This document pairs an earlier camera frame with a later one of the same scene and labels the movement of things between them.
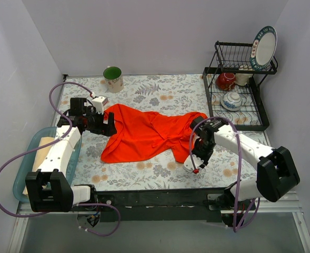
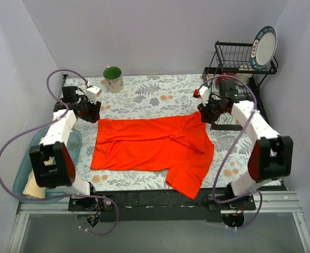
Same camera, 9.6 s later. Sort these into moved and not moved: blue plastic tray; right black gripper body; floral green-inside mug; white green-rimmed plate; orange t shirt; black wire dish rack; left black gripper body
Moved: left black gripper body; right black gripper body; orange t shirt
Not moved: black wire dish rack; floral green-inside mug; white green-rimmed plate; blue plastic tray
